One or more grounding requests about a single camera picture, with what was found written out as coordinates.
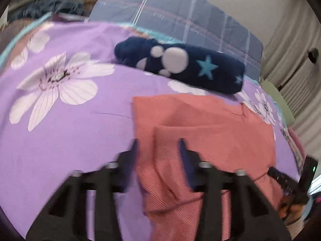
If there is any green pillow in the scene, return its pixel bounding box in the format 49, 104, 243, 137
261, 80, 295, 124

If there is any black floor lamp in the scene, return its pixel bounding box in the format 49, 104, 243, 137
308, 48, 319, 64

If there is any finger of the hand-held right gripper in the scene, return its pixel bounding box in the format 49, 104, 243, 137
268, 167, 309, 204

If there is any purple floral bedsheet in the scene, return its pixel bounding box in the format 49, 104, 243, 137
0, 14, 303, 241

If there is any navy star print fleece blanket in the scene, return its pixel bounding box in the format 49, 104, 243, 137
114, 37, 246, 95

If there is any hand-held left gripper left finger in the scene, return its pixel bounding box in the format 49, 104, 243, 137
25, 139, 138, 241

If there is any salmon pink knit garment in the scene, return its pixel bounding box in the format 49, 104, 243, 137
132, 94, 285, 241

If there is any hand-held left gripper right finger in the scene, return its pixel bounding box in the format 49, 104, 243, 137
178, 138, 293, 241

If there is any grey-blue plaid pillow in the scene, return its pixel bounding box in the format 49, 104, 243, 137
89, 0, 264, 81

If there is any beige curtain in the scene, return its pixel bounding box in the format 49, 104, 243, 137
261, 1, 321, 156

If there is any person's right hand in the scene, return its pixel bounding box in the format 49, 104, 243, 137
278, 196, 305, 225

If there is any stack of folded pink clothes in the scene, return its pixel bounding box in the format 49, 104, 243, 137
288, 128, 305, 172

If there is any dark blue knit cloth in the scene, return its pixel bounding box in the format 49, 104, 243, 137
15, 0, 85, 20

